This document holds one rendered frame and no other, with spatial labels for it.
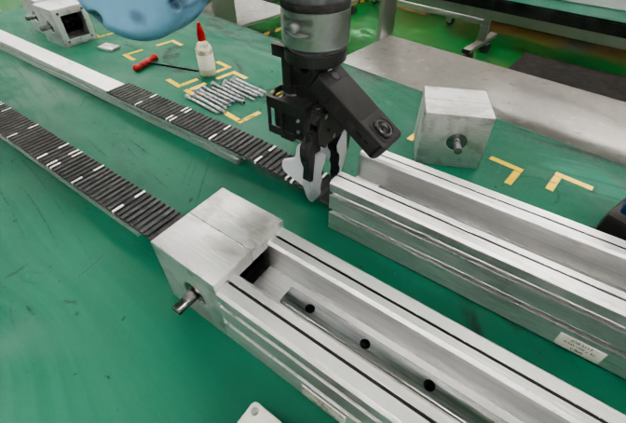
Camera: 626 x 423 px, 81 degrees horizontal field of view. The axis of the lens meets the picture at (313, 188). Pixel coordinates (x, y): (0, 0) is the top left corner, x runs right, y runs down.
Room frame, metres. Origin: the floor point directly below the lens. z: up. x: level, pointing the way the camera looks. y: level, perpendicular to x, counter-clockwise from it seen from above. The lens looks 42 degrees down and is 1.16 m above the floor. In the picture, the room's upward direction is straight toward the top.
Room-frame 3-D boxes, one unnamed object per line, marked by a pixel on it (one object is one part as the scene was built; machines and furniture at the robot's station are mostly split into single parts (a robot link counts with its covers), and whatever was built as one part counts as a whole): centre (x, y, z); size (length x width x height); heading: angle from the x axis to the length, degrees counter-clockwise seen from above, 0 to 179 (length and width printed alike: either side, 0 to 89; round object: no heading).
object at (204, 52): (0.83, 0.25, 0.84); 0.04 x 0.04 x 0.12
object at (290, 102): (0.42, 0.00, 0.94); 0.09 x 0.08 x 0.12; 55
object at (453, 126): (0.51, -0.23, 0.83); 0.11 x 0.10 x 0.10; 169
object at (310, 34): (0.41, 0.00, 1.02); 0.08 x 0.08 x 0.05
